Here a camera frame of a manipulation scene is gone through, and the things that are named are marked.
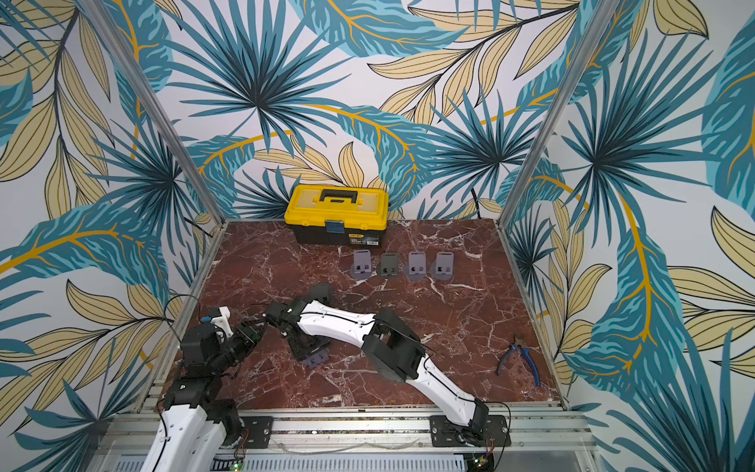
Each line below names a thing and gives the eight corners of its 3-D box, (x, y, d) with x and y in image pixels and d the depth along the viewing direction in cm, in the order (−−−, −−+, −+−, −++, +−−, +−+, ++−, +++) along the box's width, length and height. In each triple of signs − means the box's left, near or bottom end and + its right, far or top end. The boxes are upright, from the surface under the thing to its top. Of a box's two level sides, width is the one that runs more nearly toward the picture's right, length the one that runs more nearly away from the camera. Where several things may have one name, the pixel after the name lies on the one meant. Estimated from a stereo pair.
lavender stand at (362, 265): (353, 279, 104) (351, 265, 97) (354, 264, 108) (352, 250, 101) (370, 279, 104) (370, 265, 97) (371, 264, 108) (371, 250, 101)
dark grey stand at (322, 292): (310, 303, 99) (309, 300, 97) (313, 286, 103) (312, 283, 101) (331, 303, 99) (331, 300, 97) (333, 286, 103) (333, 283, 101)
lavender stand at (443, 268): (433, 280, 105) (436, 269, 100) (431, 263, 110) (433, 252, 104) (452, 280, 105) (456, 269, 100) (449, 263, 110) (453, 252, 104)
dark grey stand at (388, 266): (377, 280, 105) (378, 270, 100) (378, 261, 110) (378, 251, 105) (397, 280, 105) (398, 271, 100) (396, 261, 110) (397, 251, 105)
